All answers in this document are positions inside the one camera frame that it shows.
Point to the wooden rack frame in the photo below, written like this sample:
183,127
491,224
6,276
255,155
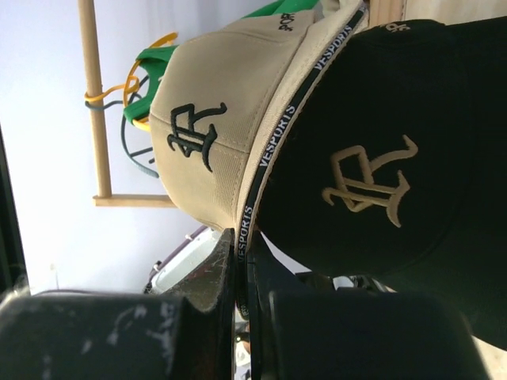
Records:
104,197

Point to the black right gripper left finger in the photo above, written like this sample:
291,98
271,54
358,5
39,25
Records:
185,333

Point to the green cloth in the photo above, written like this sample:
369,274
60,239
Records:
283,8

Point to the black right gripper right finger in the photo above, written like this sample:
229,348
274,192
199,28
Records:
298,332

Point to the wooden tray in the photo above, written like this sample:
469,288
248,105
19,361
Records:
386,11

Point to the black cap with gold embroidery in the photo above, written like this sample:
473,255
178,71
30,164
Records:
396,167

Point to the beige cap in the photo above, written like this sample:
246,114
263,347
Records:
225,105

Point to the blue-grey hanger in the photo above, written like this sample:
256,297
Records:
130,154

